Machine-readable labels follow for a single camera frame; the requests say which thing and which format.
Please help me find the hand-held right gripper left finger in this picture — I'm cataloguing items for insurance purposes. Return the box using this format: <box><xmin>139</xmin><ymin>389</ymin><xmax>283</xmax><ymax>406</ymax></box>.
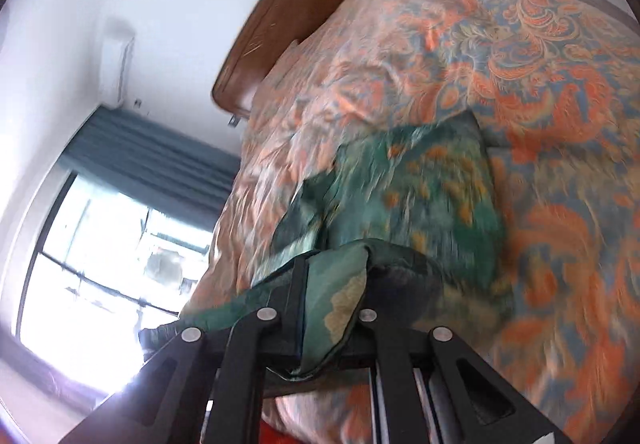
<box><xmin>60</xmin><ymin>258</ymin><xmax>307</xmax><ymax>444</ymax></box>

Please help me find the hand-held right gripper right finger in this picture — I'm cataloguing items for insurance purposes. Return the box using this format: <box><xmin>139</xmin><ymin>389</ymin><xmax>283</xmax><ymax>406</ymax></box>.
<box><xmin>357</xmin><ymin>308</ymin><xmax>572</xmax><ymax>444</ymax></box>

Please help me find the green printed jacket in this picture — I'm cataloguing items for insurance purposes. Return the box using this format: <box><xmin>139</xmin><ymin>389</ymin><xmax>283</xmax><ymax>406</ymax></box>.
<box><xmin>137</xmin><ymin>109</ymin><xmax>507</xmax><ymax>381</ymax></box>

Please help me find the window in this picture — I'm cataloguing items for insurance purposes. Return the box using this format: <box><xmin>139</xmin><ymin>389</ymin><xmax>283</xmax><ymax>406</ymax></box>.
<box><xmin>16</xmin><ymin>168</ymin><xmax>217</xmax><ymax>402</ymax></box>

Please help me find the grey blue curtain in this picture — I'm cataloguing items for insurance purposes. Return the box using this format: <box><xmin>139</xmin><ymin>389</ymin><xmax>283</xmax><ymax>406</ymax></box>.
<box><xmin>59</xmin><ymin>105</ymin><xmax>242</xmax><ymax>231</ymax></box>

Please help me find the wooden bed headboard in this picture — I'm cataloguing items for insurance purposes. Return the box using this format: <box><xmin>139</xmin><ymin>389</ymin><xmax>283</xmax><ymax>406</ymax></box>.
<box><xmin>211</xmin><ymin>0</ymin><xmax>375</xmax><ymax>121</ymax></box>

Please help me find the white air conditioner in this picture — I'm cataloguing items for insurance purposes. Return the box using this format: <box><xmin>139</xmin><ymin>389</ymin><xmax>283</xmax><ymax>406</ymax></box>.
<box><xmin>97</xmin><ymin>18</ymin><xmax>137</xmax><ymax>108</ymax></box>

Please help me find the orange floral quilt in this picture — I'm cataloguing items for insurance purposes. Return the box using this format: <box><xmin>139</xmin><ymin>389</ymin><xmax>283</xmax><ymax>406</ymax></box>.
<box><xmin>179</xmin><ymin>0</ymin><xmax>637</xmax><ymax>444</ymax></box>

